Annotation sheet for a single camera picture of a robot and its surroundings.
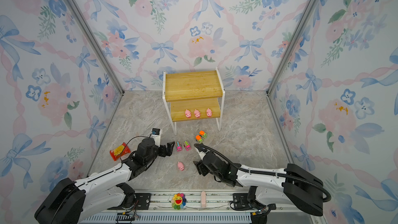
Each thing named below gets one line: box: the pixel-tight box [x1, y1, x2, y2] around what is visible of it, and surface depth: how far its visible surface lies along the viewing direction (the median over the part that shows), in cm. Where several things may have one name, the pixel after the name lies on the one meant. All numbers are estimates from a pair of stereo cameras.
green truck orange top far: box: [199, 130, 208, 139], surface depth 97 cm
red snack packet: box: [109, 142, 132, 162], surface depth 89 cm
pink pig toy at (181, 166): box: [177, 161, 186, 172], surface depth 85 cm
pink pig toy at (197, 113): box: [194, 109, 201, 119], surface depth 87 cm
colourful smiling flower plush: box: [171, 192, 188, 210], surface depth 75 cm
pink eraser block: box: [200, 190, 207, 208], surface depth 75 cm
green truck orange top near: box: [195, 134, 203, 144], surface depth 95 cm
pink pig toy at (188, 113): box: [185, 108, 192, 119], surface depth 87 cm
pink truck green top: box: [183, 140, 192, 152], surface depth 92 cm
